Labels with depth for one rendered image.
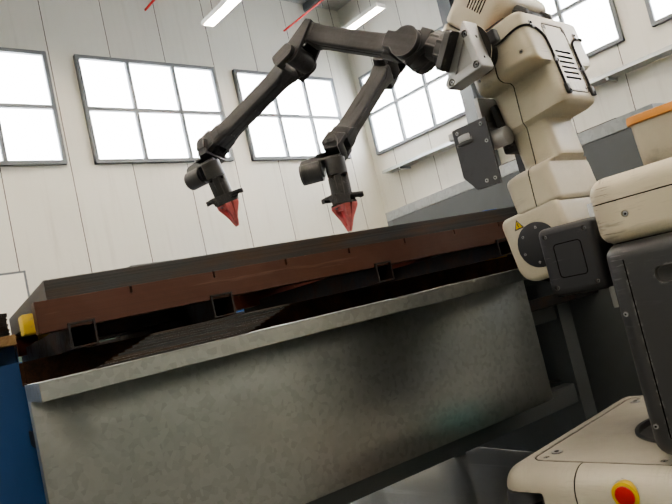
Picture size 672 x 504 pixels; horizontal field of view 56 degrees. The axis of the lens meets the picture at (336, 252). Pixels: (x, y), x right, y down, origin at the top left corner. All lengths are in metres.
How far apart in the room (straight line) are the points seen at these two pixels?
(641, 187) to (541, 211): 0.33
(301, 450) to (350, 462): 0.13
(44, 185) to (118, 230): 1.25
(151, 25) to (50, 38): 1.86
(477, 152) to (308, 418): 0.73
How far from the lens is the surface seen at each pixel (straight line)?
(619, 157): 2.12
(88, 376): 1.12
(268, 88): 1.84
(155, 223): 10.91
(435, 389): 1.64
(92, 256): 10.38
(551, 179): 1.50
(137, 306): 1.35
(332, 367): 1.47
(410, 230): 1.77
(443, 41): 1.47
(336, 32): 1.74
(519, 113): 1.57
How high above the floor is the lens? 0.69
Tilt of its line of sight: 5 degrees up
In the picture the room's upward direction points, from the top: 13 degrees counter-clockwise
